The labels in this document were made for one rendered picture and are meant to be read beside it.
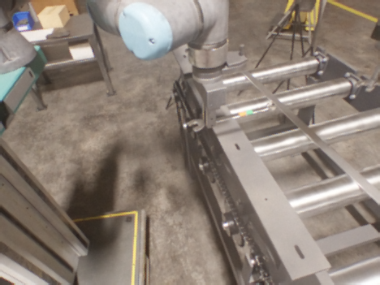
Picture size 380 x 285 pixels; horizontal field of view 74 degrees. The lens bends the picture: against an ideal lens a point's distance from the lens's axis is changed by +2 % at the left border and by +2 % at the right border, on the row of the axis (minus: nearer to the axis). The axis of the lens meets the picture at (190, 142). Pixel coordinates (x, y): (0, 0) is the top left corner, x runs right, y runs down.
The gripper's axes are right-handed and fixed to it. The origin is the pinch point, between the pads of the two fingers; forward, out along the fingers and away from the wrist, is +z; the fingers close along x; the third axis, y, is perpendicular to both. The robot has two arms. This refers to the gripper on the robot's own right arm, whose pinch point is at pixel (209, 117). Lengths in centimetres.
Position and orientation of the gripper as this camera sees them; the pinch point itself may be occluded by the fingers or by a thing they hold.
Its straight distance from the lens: 71.0
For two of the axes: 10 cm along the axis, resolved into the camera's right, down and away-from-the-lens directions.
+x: 2.7, 6.7, -7.0
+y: -9.6, 2.4, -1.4
